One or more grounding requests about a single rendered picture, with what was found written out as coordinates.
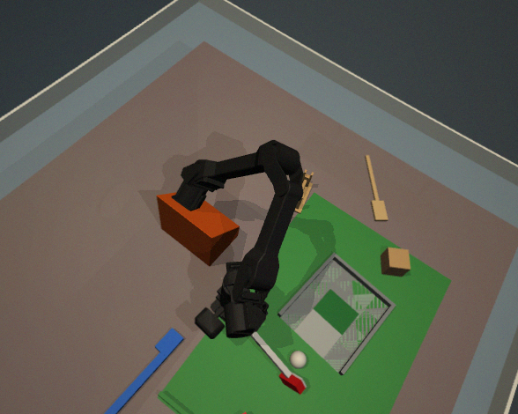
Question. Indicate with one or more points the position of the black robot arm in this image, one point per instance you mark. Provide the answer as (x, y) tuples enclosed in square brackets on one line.
[(246, 311)]

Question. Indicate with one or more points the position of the white golf ball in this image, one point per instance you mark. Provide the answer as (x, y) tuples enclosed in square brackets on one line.
[(298, 359)]

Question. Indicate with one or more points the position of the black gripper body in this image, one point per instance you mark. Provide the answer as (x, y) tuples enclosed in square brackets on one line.
[(209, 322)]

